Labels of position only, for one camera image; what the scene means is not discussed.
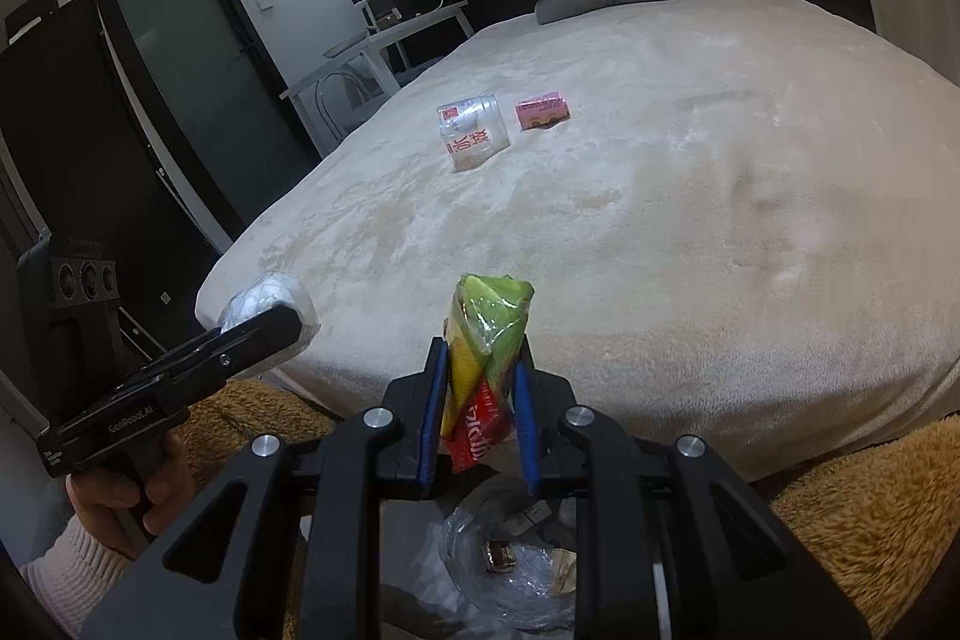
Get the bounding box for clear kettle on table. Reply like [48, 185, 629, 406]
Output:
[363, 0, 402, 31]

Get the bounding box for brown fuzzy rug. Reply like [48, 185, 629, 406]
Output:
[179, 380, 958, 638]

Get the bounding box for white plastic bag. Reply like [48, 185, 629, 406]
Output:
[217, 271, 320, 380]

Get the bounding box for left cream sweater forearm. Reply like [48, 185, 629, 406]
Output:
[18, 515, 132, 638]

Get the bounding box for clear plastic bottle red label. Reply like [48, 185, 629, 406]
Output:
[438, 94, 509, 172]

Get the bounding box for pink text carton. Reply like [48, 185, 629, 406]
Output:
[514, 91, 569, 130]

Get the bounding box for clear trash bag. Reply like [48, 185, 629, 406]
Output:
[381, 474, 578, 638]

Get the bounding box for grey chair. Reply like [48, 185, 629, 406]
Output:
[313, 58, 387, 130]

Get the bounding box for left hand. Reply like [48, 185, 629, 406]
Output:
[65, 431, 195, 560]

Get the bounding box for dark glass door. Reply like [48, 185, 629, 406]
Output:
[96, 0, 320, 239]

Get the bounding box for beige plush bed blanket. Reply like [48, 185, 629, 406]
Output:
[195, 0, 958, 479]

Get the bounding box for green yellow snack wrapper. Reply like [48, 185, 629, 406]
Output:
[439, 275, 534, 474]

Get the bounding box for white side table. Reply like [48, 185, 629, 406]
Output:
[280, 0, 473, 156]

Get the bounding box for dark brown snack wrapper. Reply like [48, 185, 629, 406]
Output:
[482, 539, 517, 575]

